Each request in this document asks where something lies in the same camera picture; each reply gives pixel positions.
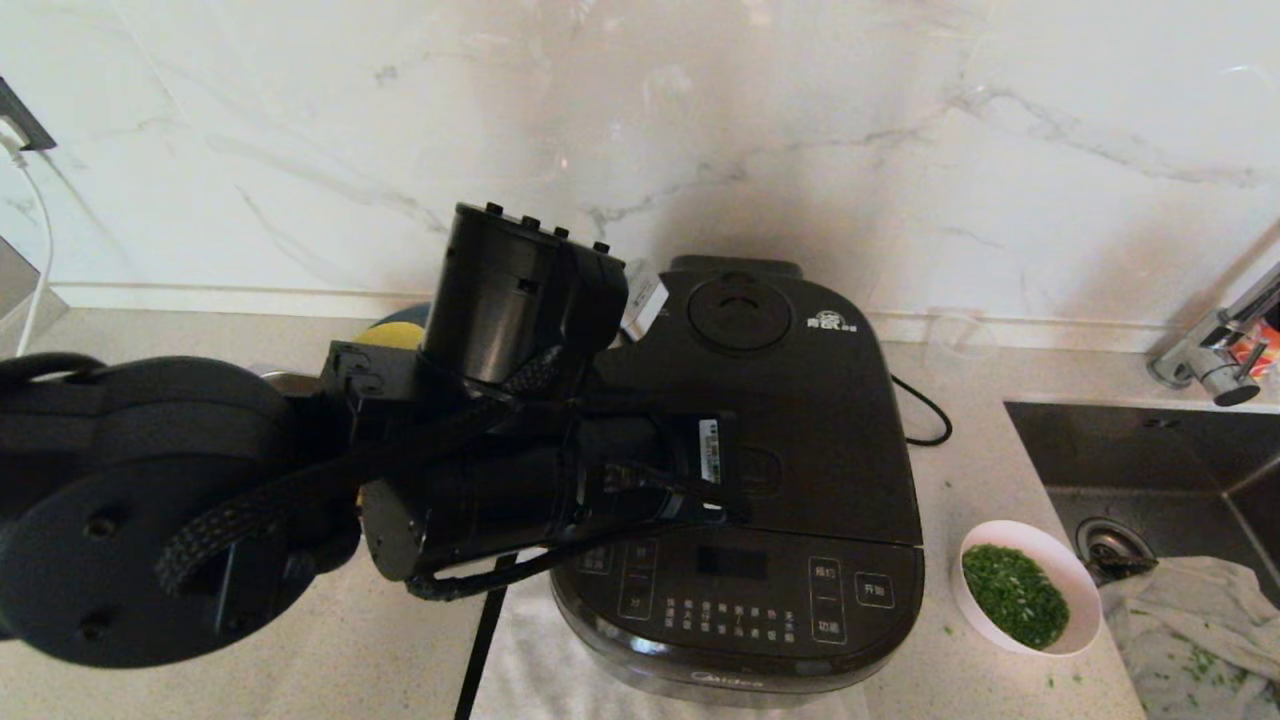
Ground white charger cable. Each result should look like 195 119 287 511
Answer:
0 120 57 363

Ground black braided cable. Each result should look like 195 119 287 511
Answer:
155 345 566 601

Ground orange dish soap bottle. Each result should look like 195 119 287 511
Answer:
1235 318 1280 379

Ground black rice cooker lid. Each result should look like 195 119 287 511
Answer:
590 255 926 548

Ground white round bowl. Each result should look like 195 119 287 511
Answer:
955 519 1103 658

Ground chrome faucet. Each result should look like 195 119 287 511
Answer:
1148 262 1280 407

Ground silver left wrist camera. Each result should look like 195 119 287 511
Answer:
620 260 670 338

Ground crumpled white cloth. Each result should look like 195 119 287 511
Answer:
1098 556 1280 720

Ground chopped green onions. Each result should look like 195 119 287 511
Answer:
962 543 1071 651

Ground stainless steel sink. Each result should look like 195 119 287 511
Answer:
1003 400 1280 720

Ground black power cord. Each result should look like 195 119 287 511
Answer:
890 375 953 448

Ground yellow bowl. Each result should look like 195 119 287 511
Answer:
355 320 431 353

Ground white towel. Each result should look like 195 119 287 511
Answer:
470 575 871 720

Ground metal sink drain strainer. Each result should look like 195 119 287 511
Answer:
1075 517 1159 584

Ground long black strip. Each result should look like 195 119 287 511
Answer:
455 555 518 720

